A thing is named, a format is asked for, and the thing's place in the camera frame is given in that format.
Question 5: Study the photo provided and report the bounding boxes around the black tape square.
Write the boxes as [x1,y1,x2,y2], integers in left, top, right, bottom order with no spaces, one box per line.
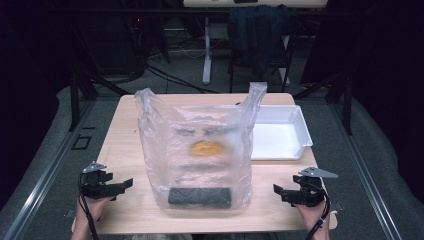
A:
[71,134,93,151]

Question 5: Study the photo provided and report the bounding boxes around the clear plastic bag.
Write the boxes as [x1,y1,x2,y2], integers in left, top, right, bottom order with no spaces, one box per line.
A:
[134,81,268,212]

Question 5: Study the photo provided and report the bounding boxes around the black metal stand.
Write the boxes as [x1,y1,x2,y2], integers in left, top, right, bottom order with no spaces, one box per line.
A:
[67,71,82,132]
[342,71,354,136]

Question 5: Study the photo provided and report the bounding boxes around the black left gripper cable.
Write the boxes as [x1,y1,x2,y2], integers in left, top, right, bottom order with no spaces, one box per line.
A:
[77,172,100,240]

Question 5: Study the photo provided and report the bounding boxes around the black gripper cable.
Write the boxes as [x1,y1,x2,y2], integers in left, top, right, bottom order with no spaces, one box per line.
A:
[304,181,332,240]
[77,172,100,240]

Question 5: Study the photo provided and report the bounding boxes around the black floor cables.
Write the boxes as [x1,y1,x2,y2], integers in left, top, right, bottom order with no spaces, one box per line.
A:
[145,63,218,95]

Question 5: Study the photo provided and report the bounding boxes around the dark jacket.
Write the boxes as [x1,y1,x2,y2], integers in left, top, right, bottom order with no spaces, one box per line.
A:
[228,4,291,79]

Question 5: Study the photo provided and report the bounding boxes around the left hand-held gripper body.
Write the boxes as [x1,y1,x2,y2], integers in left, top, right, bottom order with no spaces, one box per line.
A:
[79,161,116,201]

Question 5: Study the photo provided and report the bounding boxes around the aluminium rail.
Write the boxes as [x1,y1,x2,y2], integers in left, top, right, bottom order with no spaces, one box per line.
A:
[327,102,403,240]
[2,99,98,240]

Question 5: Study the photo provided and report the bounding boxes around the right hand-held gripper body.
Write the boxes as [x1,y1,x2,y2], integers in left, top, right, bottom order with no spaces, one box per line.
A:
[292,166,339,207]

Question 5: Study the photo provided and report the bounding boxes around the white desk leg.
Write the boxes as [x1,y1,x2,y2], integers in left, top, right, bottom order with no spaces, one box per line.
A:
[202,16,213,86]

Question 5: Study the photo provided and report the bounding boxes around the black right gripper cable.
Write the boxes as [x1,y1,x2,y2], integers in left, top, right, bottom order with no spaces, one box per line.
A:
[304,181,332,240]

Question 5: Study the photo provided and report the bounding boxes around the white plastic tray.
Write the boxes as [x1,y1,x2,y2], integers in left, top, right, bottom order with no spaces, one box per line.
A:
[249,104,314,162]

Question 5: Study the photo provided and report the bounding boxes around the person's left hand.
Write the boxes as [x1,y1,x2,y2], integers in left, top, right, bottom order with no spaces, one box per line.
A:
[75,195,115,228]

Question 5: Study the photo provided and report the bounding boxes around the black chair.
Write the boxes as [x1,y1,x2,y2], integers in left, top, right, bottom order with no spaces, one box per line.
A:
[227,33,295,94]

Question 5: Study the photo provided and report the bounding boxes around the person's right hand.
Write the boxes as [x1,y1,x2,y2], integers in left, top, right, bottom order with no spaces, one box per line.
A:
[293,200,332,232]

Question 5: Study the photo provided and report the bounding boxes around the dark grey cylinder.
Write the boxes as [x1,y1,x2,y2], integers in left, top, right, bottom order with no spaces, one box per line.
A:
[167,187,232,210]

